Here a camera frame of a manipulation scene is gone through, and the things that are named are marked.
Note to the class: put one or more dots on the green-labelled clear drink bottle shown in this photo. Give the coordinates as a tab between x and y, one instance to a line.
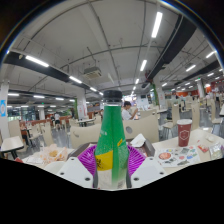
111	140

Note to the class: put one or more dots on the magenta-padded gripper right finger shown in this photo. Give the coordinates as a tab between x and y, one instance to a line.
148	170

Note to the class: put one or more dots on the crumpled orange food wrapper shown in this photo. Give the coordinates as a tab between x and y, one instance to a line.
51	154

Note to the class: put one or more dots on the colourful printed flyer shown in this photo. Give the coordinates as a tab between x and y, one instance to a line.
176	156

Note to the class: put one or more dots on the beige table with black pedestal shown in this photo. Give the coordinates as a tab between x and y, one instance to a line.
10	143

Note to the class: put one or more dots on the red paper cup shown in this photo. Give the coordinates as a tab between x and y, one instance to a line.
184	133

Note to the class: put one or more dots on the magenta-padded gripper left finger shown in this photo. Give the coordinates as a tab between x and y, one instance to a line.
75	170

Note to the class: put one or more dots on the group of beige chairs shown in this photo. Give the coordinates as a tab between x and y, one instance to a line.
143	128

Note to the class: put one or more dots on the person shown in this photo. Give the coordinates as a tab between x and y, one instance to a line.
126	112
57	119

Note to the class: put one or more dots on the white napkin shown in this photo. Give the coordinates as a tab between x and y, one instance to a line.
138	140

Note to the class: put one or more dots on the group of ceiling lights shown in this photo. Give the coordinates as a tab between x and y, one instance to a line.
156	25

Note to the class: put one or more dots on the small red sachet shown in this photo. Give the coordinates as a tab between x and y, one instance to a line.
203	148

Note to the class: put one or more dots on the ceiling air conditioner unit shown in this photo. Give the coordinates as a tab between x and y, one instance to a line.
92	72

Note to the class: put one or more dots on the clear plastic bag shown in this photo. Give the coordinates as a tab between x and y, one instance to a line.
216	150

